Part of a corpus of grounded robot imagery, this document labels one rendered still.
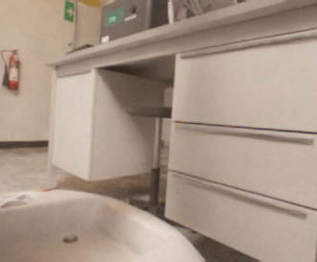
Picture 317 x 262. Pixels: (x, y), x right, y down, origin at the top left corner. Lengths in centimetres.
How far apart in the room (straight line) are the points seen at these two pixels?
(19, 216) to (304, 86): 71
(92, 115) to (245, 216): 93
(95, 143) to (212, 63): 83
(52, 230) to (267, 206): 54
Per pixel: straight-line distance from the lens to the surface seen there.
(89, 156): 141
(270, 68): 75
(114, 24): 137
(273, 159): 73
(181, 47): 94
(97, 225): 64
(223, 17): 80
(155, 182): 132
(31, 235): 60
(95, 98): 140
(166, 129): 491
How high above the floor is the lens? 57
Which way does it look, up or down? 2 degrees down
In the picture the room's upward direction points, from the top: 4 degrees clockwise
